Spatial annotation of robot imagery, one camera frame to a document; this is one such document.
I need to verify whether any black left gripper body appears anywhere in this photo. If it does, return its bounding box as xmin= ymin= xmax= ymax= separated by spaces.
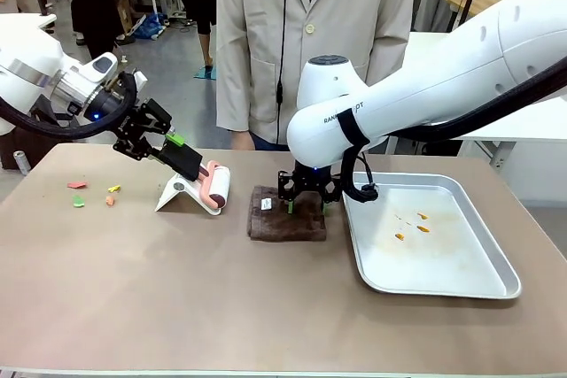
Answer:
xmin=90 ymin=85 xmax=154 ymax=144

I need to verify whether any person's right hand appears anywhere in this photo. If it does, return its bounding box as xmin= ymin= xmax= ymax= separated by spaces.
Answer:
xmin=229 ymin=128 xmax=257 ymax=151

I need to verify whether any cardboard box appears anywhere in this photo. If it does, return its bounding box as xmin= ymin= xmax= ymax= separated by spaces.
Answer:
xmin=116 ymin=0 xmax=136 ymax=37

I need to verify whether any pink-handled white lint roller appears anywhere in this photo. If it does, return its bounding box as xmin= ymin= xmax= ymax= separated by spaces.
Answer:
xmin=157 ymin=142 xmax=232 ymax=215

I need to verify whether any silver metal tray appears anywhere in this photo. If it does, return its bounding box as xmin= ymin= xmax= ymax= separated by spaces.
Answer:
xmin=341 ymin=171 xmax=523 ymax=300

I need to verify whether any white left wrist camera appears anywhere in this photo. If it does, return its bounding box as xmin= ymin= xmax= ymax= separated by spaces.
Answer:
xmin=83 ymin=51 xmax=120 ymax=85

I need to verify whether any person in beige coat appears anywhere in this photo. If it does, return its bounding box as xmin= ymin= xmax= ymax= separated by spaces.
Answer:
xmin=215 ymin=0 xmax=418 ymax=151

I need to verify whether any blue plastic bag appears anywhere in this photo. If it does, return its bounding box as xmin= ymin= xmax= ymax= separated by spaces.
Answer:
xmin=131 ymin=12 xmax=167 ymax=41

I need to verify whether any brown towel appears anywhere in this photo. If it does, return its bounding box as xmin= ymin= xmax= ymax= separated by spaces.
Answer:
xmin=246 ymin=185 xmax=330 ymax=243

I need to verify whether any white lint roller stand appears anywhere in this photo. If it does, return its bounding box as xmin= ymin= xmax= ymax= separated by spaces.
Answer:
xmin=153 ymin=176 xmax=222 ymax=218

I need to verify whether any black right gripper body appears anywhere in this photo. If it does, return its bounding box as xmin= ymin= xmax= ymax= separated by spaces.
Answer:
xmin=294 ymin=164 xmax=333 ymax=193

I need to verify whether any thin black cord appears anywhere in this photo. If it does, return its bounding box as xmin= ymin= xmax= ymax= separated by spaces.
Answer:
xmin=276 ymin=0 xmax=291 ymax=145

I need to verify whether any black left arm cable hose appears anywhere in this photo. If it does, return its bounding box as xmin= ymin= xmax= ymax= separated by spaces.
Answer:
xmin=0 ymin=71 xmax=136 ymax=140

